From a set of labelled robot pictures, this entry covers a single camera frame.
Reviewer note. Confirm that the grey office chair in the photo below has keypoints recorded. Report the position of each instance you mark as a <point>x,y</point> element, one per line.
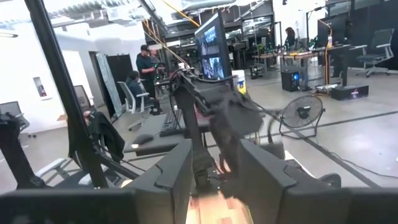
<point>12,109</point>
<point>381,40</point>

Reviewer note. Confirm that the white yellow tub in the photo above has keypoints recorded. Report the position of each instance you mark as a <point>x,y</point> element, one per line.
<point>239,81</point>

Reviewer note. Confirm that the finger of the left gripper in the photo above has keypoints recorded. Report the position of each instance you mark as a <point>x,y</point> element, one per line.
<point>223,149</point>
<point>235,155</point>

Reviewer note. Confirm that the black backdrop panel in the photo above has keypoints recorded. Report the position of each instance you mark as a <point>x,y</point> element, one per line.
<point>122,71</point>

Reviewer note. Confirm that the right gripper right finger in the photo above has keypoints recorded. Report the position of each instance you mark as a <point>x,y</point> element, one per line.
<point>270,193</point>

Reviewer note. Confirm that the wooden table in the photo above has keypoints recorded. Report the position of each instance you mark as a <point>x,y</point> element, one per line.
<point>295,55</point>

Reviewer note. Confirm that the black floor fan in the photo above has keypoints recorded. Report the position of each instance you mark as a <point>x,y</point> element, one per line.
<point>301,112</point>

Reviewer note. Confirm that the mesh back chair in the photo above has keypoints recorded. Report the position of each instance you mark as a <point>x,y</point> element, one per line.
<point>82,98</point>

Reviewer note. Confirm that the black computer tower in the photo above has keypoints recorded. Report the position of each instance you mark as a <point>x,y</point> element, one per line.
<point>290,81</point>

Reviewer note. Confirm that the grey leaning panel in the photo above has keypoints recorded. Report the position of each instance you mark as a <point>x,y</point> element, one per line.
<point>109,81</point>

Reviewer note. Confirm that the black computer case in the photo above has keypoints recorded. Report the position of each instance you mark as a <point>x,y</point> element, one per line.
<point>349,92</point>

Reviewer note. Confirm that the black side desk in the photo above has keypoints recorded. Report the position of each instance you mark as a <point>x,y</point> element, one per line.
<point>155,146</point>

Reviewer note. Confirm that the black computer mouse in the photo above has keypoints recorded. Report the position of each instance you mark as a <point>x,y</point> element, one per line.
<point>143,139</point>

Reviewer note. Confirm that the chair with white armrest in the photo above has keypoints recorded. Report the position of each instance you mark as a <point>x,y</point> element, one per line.
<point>49,168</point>

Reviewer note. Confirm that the black standing desk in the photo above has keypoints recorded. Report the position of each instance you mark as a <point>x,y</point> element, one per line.
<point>343,68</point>

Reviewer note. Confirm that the black jacket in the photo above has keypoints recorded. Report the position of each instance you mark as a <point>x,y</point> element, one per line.
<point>105,133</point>

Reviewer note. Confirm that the black computer monitor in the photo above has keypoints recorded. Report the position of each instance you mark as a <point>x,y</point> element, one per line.
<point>214,46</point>
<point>335,31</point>

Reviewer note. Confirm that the person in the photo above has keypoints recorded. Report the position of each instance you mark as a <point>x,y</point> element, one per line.
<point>135,87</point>
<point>290,37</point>
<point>154,56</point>
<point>144,65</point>

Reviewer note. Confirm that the black keyboard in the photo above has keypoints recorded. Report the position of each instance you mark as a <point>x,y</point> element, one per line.
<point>171,124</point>

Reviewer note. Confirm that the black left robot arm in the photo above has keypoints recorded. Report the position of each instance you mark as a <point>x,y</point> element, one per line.
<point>189,124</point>

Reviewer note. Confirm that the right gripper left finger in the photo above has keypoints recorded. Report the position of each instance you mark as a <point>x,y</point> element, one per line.
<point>164,193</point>

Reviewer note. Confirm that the white office chair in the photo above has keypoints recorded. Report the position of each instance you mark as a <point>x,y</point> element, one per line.
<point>130,99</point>

